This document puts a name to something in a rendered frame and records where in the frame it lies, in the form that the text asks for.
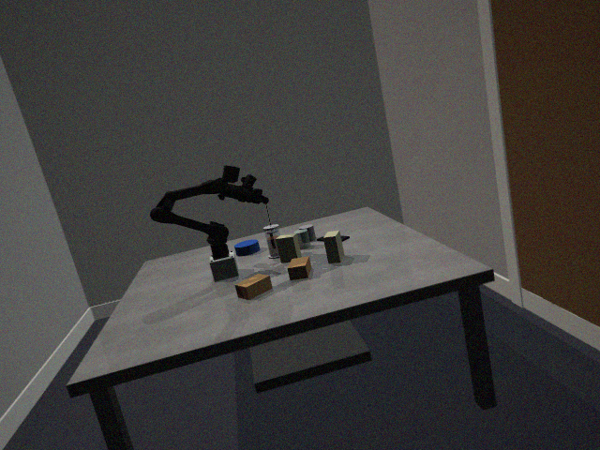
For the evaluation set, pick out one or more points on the brown rectangular block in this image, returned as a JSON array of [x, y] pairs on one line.
[[299, 268], [253, 286]]

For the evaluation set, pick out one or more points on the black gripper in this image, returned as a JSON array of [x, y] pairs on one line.
[[250, 196]]

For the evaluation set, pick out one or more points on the black flat rectangular mat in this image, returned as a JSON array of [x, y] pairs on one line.
[[342, 238]]

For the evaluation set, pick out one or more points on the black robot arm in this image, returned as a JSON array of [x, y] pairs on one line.
[[218, 233]]

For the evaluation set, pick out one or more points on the blue flat cylinder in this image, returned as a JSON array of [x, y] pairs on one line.
[[247, 247]]

